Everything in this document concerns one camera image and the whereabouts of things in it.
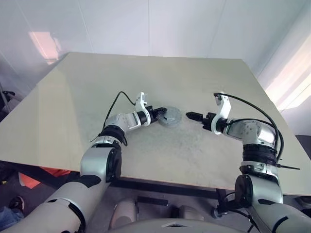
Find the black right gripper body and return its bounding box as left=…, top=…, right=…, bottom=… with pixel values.
left=201, top=112, right=215, bottom=132

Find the orange object on floor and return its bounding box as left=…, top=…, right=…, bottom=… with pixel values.
left=18, top=166, right=71, bottom=190

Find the black right arm cable tie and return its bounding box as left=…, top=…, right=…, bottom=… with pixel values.
left=276, top=163, right=301, bottom=170

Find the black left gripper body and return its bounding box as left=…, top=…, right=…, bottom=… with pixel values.
left=145, top=105, right=160, bottom=125

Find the grey round motor cover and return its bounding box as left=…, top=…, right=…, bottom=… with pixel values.
left=159, top=105, right=182, bottom=122

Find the grey tripod stand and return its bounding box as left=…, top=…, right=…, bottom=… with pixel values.
left=0, top=82, right=16, bottom=113

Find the black metal table frame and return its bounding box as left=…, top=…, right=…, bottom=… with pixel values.
left=0, top=160, right=243, bottom=212

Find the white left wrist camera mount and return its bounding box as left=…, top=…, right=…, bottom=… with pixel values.
left=135, top=91, right=153, bottom=127

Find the beige rounded robot left knee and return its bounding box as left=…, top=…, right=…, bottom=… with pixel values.
left=108, top=198, right=137, bottom=230

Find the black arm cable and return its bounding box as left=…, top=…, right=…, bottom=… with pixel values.
left=104, top=91, right=136, bottom=127
left=213, top=92, right=285, bottom=161

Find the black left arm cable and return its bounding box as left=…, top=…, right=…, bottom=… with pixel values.
left=104, top=91, right=136, bottom=127

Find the black arm cable tie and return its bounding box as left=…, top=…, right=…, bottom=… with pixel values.
left=88, top=133, right=104, bottom=144
left=276, top=163, right=301, bottom=170

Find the beige rounded robot right knee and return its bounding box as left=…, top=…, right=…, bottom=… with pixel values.
left=171, top=204, right=205, bottom=221

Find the dark person's shoe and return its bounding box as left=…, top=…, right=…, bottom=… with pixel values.
left=9, top=196, right=25, bottom=210

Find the beige rounded robot knee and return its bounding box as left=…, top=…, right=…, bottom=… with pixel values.
left=108, top=198, right=137, bottom=230
left=171, top=204, right=205, bottom=221

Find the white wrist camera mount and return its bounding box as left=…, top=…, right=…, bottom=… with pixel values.
left=210, top=94, right=231, bottom=135
left=135, top=91, right=153, bottom=127

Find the grey robot torso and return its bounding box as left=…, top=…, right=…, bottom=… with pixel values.
left=109, top=218, right=246, bottom=233

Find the black block between knees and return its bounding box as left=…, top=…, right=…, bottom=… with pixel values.
left=137, top=196, right=169, bottom=207

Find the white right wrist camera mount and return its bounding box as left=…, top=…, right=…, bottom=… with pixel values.
left=210, top=94, right=231, bottom=135

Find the blue jeans leg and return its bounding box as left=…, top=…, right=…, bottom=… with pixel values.
left=0, top=205, right=25, bottom=230

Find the black left arm cable tie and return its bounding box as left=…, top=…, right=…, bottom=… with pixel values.
left=88, top=133, right=104, bottom=144

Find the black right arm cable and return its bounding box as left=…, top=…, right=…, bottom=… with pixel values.
left=213, top=92, right=285, bottom=161

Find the table caster wheel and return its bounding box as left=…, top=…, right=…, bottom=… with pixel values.
left=210, top=208, right=225, bottom=220

